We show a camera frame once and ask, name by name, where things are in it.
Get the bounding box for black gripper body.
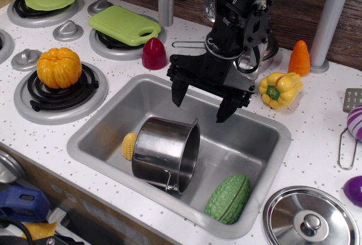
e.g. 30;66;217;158
167;53;256;108

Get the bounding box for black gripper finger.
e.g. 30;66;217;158
216;98;239;123
171;77;188;107

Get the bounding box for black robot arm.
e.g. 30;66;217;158
158;0;273;123

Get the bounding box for stainless steel sink basin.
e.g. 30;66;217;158
67;75;291;239

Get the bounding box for stainless steel pot lid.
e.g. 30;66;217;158
262;186;361;244

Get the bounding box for silver toy faucet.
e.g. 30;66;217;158
157;0;261;81

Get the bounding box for dark red toy vegetable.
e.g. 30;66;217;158
142;38;167;70

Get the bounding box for yellow toy bell pepper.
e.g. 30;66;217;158
259;72;303;109

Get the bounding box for silver slotted spoon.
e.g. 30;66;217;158
203;0;216;23

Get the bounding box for yellow toy corn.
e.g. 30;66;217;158
122;132;137;161

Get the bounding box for orange toy carrot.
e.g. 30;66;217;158
288;40;311;76

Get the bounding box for back right stove burner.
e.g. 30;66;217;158
89;16;166;61

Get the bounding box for stove burner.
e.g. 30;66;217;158
7;0;79;28
0;29;14;64
89;16;166;61
14;62;108;125

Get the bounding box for green plastic cutting board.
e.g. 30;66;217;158
89;6;162;46

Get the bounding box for green toy bitter melon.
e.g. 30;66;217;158
204;174;251;225

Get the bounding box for front left stove burner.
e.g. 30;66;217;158
14;62;108;125

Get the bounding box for silver stove knob back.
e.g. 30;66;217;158
87;0;113;16

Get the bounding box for silver stove knob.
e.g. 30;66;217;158
53;20;84;42
11;49;42;72
87;0;113;16

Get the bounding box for orange toy pumpkin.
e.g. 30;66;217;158
37;48;83;89

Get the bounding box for grey vertical pole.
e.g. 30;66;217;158
309;0;346;74

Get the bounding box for silver stove knob middle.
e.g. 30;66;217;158
53;20;84;42

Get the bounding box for silver metal spatula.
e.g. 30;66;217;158
343;88;362;113

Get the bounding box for purple striped toy egg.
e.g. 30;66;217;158
347;105;362;141

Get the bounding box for purple toy eggplant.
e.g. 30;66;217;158
343;175;362;207

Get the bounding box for silver stove knob front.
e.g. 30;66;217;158
11;49;42;72

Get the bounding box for far left stove burner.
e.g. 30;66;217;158
0;29;14;64

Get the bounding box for back left stove burner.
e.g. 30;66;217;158
7;0;79;28

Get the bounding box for silver round oven knob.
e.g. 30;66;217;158
1;150;26;184

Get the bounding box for blue plastic tool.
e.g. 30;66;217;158
1;186;50;222

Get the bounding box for yellow cloth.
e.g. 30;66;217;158
25;222;58;240

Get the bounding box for silver wire utensil handle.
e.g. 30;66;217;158
171;41;205;49

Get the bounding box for wire handle loop right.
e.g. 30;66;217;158
337;128;358;170

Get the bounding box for black cable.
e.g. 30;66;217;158
0;216;36;245

